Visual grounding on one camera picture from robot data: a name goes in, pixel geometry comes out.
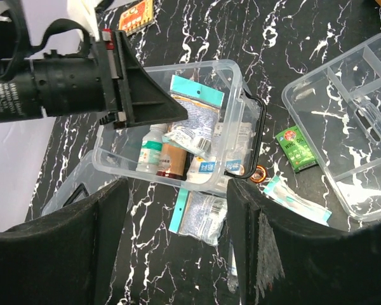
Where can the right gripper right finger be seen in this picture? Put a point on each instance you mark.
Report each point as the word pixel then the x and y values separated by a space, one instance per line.
pixel 284 258

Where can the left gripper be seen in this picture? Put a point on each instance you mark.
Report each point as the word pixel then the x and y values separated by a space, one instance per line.
pixel 109 81

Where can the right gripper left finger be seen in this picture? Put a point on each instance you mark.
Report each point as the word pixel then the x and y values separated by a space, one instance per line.
pixel 65 257

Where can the white green small bottle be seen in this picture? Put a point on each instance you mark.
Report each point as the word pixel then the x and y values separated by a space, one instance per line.
pixel 152 143

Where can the clear bag teal header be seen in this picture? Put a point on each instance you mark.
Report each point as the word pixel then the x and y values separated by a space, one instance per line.
pixel 203 105

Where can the brown orange medicine bottle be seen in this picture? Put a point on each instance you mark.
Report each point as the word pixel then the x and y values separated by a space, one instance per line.
pixel 171 161

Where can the white swab packet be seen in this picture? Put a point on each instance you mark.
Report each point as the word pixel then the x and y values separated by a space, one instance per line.
pixel 283 195

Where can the clear bag with tubing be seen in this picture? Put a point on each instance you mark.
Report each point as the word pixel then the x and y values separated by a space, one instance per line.
pixel 198 215

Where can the clear first aid box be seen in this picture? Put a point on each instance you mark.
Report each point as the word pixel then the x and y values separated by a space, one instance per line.
pixel 219 140

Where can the clear tray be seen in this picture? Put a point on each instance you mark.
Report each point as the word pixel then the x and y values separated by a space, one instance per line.
pixel 337 107

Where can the white blue gauze packet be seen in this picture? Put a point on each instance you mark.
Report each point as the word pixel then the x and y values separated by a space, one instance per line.
pixel 201 170

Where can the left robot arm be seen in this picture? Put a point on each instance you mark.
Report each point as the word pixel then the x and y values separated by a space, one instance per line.
pixel 71 35

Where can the clear box lid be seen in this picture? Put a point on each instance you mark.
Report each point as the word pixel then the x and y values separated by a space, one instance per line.
pixel 84 181

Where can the orange pill blister pack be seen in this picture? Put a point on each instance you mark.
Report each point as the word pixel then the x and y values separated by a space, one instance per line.
pixel 137 17

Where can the red tape roll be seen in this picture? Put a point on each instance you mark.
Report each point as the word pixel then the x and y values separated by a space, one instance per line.
pixel 259 175

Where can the green small box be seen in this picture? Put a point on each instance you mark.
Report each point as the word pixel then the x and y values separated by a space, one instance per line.
pixel 296 149

